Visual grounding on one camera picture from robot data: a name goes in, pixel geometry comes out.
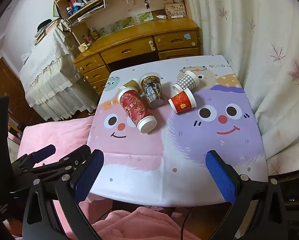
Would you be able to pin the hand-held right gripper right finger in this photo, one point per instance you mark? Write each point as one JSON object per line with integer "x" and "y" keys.
{"x": 220, "y": 177}

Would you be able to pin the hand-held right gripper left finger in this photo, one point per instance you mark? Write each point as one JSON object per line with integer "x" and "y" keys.
{"x": 88, "y": 176}

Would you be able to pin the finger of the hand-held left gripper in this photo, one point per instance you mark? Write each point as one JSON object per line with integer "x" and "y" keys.
{"x": 43, "y": 152}
{"x": 77, "y": 153}

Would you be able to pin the tall red patterned paper cup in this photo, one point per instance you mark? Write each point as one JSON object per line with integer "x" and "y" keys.
{"x": 134, "y": 110}

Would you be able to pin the short red paper cup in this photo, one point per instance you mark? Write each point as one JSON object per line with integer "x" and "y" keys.
{"x": 183, "y": 102}

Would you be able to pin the brown paper cup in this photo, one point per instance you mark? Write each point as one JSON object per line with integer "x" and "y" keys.
{"x": 132, "y": 83}

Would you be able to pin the black patterned paper cup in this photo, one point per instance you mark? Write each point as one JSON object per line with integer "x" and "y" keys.
{"x": 153, "y": 92}

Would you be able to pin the grey checked paper cup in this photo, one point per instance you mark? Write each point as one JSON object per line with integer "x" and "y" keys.
{"x": 187, "y": 82}

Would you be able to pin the pink blanket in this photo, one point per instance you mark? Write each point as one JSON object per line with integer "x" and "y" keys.
{"x": 52, "y": 135}

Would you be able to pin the cartoon printed tablecloth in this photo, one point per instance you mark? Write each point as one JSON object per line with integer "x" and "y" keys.
{"x": 189, "y": 155}

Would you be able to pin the brown wooden cabinet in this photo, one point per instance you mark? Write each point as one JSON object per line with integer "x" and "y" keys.
{"x": 2, "y": 80}

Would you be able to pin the pink fleece clothing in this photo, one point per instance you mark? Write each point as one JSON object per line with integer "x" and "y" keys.
{"x": 144, "y": 225}

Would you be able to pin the white lace covered cabinet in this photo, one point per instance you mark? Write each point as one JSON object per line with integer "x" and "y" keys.
{"x": 47, "y": 67}

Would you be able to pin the white mug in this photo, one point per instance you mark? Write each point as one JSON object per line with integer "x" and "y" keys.
{"x": 84, "y": 47}

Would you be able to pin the stack of books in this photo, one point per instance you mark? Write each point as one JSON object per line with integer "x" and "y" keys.
{"x": 43, "y": 31}

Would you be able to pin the wooden desk with drawers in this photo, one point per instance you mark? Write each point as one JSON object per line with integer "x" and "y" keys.
{"x": 139, "y": 45}

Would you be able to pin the white leaf print curtain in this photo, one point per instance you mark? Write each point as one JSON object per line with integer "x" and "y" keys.
{"x": 252, "y": 42}

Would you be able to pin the white tube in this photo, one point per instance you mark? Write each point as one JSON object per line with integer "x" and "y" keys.
{"x": 162, "y": 17}

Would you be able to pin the small hanging doll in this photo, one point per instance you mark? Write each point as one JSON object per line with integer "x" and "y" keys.
{"x": 147, "y": 3}

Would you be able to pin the printed cardboard box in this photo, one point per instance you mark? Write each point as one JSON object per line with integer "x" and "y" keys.
{"x": 175, "y": 10}

